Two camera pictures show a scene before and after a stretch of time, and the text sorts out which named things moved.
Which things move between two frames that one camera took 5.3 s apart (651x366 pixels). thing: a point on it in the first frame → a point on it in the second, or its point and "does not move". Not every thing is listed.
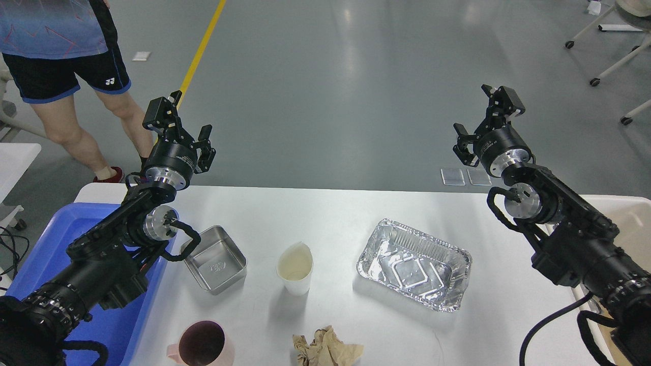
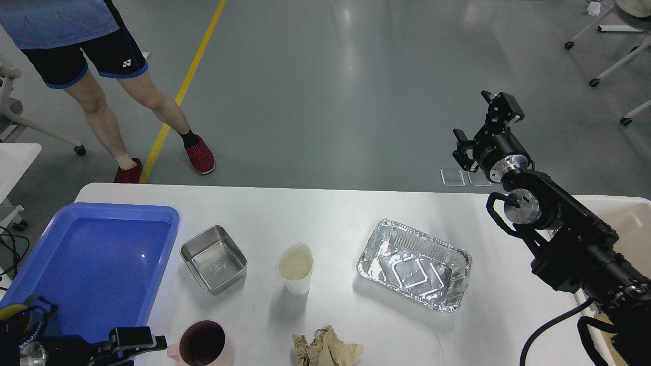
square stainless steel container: [217, 262] does not move
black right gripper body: [498, 146] does not move
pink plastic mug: [203, 343] does not move
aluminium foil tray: [416, 264] does not move
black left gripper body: [173, 160] → [110, 353]
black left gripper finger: [161, 113] → [139, 338]
